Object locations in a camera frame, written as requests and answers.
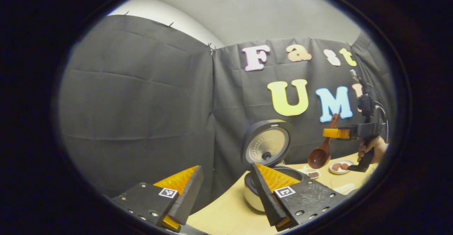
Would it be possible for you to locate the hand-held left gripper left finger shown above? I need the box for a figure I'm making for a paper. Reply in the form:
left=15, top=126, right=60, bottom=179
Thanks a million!
left=110, top=165, right=204, bottom=232

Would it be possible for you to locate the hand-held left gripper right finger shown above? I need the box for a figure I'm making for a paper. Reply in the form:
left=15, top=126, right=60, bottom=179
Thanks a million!
left=251, top=162, right=345, bottom=232

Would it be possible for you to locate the brown wooden spoon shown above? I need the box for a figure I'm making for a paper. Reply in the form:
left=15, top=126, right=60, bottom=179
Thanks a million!
left=308, top=113, right=341, bottom=169

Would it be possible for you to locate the dark grey rice cooker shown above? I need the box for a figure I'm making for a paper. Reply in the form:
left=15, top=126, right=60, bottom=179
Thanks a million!
left=242, top=119, right=310, bottom=212

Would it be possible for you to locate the white rice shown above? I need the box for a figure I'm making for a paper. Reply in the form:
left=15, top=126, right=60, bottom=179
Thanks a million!
left=334, top=184, right=358, bottom=195

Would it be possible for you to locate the small white plate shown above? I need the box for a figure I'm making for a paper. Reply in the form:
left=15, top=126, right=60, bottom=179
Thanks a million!
left=329, top=160, right=354, bottom=175

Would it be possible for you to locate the white divided tray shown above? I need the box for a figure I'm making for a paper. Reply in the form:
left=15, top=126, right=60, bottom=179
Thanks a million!
left=299, top=166, right=321, bottom=179

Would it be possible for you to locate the clear glass bowl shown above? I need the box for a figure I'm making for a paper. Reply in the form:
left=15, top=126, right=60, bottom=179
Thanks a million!
left=330, top=173, right=368, bottom=195

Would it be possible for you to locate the black backdrop cloth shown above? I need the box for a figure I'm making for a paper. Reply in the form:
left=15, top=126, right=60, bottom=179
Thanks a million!
left=58, top=15, right=397, bottom=211

